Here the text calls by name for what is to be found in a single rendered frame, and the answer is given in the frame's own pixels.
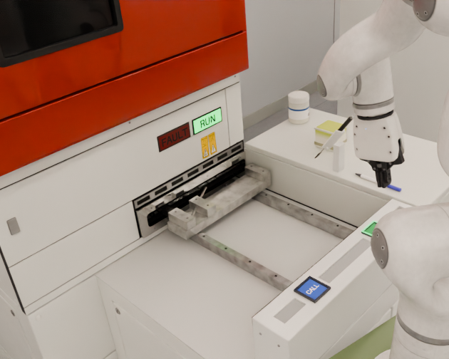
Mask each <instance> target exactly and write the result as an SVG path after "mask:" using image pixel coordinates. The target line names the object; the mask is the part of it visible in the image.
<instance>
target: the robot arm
mask: <svg viewBox="0 0 449 359"><path fill-rule="evenodd" d="M425 28H427V29H428V30H430V31H432V32H434V33H436V34H439V35H442V36H448V37H449V0H383V1H382V3H381V5H380V7H379V9H378V10H377V11H376V12H375V13H374V14H372V15H371V16H369V17H368V18H366V19H364V20H363V21H361V22H360V23H358V24H356V25H355V26H354V27H352V28H351V29H349V30H348V31H347V32H346V33H344V34H343V35H342V36H341V37H340V38H339V39H338V40H337V41H336V42H335V43H334V44H333V45H332V46H331V48H330V49H329V50H328V52H327V54H326V55H325V57H324V59H323V61H322V63H321V65H320V68H319V71H318V74H317V78H316V86H317V89H318V92H319V94H320V95H321V96H322V98H324V99H326V100H340V99H343V98H347V97H350V96H352V98H353V102H352V108H354V112H355V114H356V115H355V116H354V119H353V145H354V151H355V154H356V156H357V157H358V158H359V159H360V160H363V161H365V162H367V163H369V164H370V166H371V167H372V170H373V171H375V173H376V181H377V185H378V187H380V188H381V187H382V188H386V187H387V186H388V185H389V184H390V183H391V180H392V179H391V168H392V166H394V165H401V164H402V163H404V162H405V160H404V157H403V153H404V141H403V133H402V130H401V125H400V122H399V119H398V116H397V113H396V112H394V111H393V109H394V108H395V100H394V94H393V81H392V75H391V63H390V56H392V55H393V54H395V53H397V52H399V51H402V50H403V49H405V48H407V47H409V46H410V45H411V44H412V43H414V42H415V41H416V40H417V39H418V38H419V37H420V35H421V34H422V33H423V32H424V30H425ZM437 153H438V159H439V162H440V165H441V167H442V168H443V170H444V171H445V173H446V174H447V176H449V90H448V92H447V94H446V97H445V101H444V104H443V110H442V113H441V117H440V124H439V128H438V140H437ZM371 251H372V253H373V256H374V258H375V260H376V262H377V264H378V265H379V267H380V268H381V270H382V271H383V273H384V274H385V275H386V276H387V277H388V279H389V280H390V281H391V282H392V283H393V284H394V285H395V286H396V287H397V289H398V291H399V299H398V308H397V313H396V321H395V325H394V331H393V338H392V343H391V349H390V350H386V351H384V352H382V353H381V354H379V355H378V356H377V357H375V359H449V279H448V278H449V202H444V203H437V204H427V205H420V206H414V207H406V208H402V209H397V210H394V211H392V212H389V213H387V214H386V215H384V216H383V217H381V218H380V219H379V221H378V222H377V224H376V225H375V227H374V229H373V233H372V235H371Z"/></svg>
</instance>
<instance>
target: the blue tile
mask: <svg viewBox="0 0 449 359"><path fill-rule="evenodd" d="M326 289H327V287H325V286H322V285H321V284H319V283H317V282H315V281H313V280H311V279H309V280H308V281H307V282H306V283H305V284H304V285H303V286H301V287H300V288H299V289H298V291H300V292H302V293H304V294H306V295H307V296H309V297H311V298H313V299H314V300H315V299H316V298H317V297H318V296H319V295H321V294H322V293H323V292H324V291H325V290H326Z"/></svg>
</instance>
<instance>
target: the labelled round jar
mask: <svg viewBox="0 0 449 359"><path fill-rule="evenodd" d="M288 101H289V122H291V123H294V124H303V123H306V122H308V121H309V94H308V93H307V92H305V91H300V90H298V91H294V92H291V93H290V94H288Z"/></svg>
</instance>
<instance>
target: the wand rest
mask: <svg viewBox="0 0 449 359"><path fill-rule="evenodd" d="M344 133H345V129H344V130H343V131H339V130H335V132H334V133H333V134H332V135H331V137H330V138H329V139H328V140H327V141H326V142H325V143H324V144H323V146H322V148H324V149H325V150H329V149H331V148H332V147H333V146H334V152H333V171H335V172H340V171H342V170H343V169H344V157H345V142H341V141H338V139H339V138H340V137H341V136H342V135H343V134H344ZM337 141H338V142H337Z"/></svg>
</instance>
